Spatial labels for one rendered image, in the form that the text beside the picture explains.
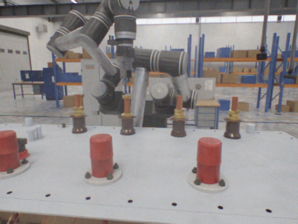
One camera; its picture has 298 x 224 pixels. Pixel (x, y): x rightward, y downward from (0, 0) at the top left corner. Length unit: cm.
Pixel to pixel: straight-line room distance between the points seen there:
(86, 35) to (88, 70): 479
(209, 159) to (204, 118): 471
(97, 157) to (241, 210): 41
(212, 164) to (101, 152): 32
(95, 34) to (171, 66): 51
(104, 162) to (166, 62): 87
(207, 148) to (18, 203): 52
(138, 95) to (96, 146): 83
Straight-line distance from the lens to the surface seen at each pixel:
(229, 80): 911
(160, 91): 216
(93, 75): 586
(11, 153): 82
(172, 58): 136
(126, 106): 108
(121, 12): 105
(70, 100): 1004
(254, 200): 65
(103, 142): 64
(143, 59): 141
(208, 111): 529
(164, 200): 59
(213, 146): 61
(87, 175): 69
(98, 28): 114
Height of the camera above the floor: 170
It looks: 12 degrees down
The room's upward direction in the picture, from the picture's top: straight up
